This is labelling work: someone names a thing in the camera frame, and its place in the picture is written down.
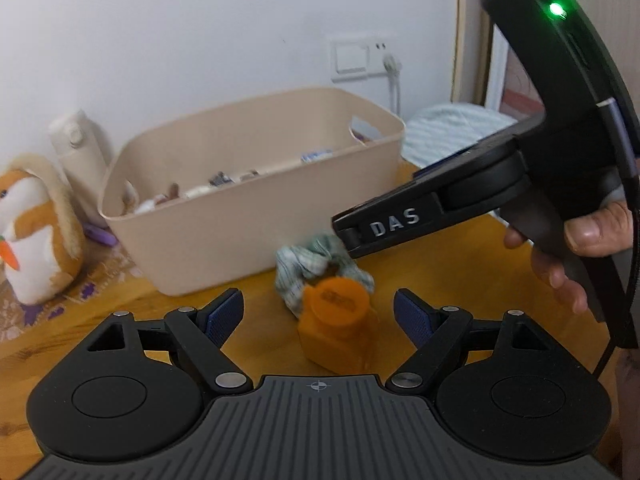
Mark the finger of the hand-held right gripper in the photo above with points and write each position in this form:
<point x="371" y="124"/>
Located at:
<point x="400" y="237"/>

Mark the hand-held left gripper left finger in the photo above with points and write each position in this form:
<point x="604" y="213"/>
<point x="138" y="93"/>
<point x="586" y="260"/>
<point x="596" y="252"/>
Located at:
<point x="227" y="312"/>

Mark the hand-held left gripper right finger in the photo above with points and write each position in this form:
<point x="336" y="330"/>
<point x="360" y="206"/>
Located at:
<point x="412" y="317"/>

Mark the beige plastic storage bin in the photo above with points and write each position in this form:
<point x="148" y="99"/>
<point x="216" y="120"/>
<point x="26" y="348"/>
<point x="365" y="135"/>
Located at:
<point x="240" y="240"/>

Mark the orange plastic bottle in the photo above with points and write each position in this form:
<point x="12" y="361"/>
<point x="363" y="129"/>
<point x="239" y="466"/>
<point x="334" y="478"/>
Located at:
<point x="335" y="325"/>

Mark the green white checked scrunchie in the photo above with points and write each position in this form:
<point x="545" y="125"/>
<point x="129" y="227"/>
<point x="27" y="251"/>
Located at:
<point x="305" y="270"/>

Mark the blue floral tissue pack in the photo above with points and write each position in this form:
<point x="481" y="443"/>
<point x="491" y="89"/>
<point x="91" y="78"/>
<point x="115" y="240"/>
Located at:
<point x="317" y="155"/>

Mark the white fluffy plush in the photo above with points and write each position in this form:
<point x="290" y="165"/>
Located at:
<point x="200" y="191"/>

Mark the purple white patterned packet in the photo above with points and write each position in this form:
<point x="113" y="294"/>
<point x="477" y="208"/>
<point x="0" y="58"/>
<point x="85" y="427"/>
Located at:
<point x="220" y="178"/>

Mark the person's right hand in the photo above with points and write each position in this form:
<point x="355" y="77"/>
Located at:
<point x="597" y="230"/>

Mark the striped pale blue blanket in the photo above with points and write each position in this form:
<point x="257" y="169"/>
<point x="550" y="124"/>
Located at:
<point x="450" y="130"/>

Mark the patterned table mat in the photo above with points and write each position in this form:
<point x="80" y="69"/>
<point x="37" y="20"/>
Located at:
<point x="100" y="280"/>

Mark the purple plastic clip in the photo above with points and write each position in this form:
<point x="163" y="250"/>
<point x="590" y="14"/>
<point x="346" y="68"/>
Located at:
<point x="99" y="233"/>

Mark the white power plug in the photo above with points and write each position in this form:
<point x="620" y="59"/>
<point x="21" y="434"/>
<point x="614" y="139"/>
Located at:
<point x="392" y="65"/>

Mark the orange white hamster plush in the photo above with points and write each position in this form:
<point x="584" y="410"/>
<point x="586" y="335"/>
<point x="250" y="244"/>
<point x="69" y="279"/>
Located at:
<point x="35" y="240"/>

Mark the white thermos bottle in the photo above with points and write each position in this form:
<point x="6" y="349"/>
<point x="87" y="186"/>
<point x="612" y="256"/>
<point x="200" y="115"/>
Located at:
<point x="80" y="160"/>

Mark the pale wooden door frame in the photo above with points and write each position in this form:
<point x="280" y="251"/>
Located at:
<point x="475" y="35"/>

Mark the white wall socket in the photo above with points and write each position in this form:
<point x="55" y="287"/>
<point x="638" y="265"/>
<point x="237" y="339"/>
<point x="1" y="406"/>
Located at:
<point x="387" y="47"/>

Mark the white wall switch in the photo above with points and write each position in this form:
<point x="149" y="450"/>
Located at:
<point x="350" y="57"/>

